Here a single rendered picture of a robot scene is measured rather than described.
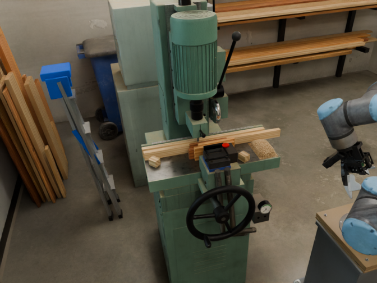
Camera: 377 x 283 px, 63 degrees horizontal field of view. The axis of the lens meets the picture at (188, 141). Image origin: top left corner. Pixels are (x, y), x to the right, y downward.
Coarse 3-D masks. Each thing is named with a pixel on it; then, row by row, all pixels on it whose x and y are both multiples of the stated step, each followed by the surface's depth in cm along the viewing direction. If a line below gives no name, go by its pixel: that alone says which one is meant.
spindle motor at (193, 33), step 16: (176, 16) 112; (192, 16) 111; (208, 16) 110; (176, 32) 112; (192, 32) 109; (208, 32) 111; (176, 48) 116; (192, 48) 113; (208, 48) 115; (176, 64) 119; (192, 64) 116; (208, 64) 118; (176, 80) 124; (192, 80) 120; (208, 80) 121; (192, 96) 123; (208, 96) 124
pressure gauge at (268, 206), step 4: (264, 200) 146; (260, 204) 146; (264, 204) 144; (268, 204) 145; (260, 208) 145; (264, 208) 146; (268, 208) 146; (260, 212) 146; (264, 212) 147; (268, 212) 147
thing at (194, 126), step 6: (186, 114) 142; (186, 120) 145; (192, 120) 137; (198, 120) 136; (204, 120) 136; (192, 126) 134; (198, 126) 134; (204, 126) 135; (192, 132) 135; (198, 132) 136; (204, 132) 137
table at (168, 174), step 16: (240, 144) 149; (144, 160) 142; (160, 160) 142; (176, 160) 141; (192, 160) 140; (240, 160) 139; (256, 160) 138; (272, 160) 139; (160, 176) 132; (176, 176) 131; (192, 176) 133
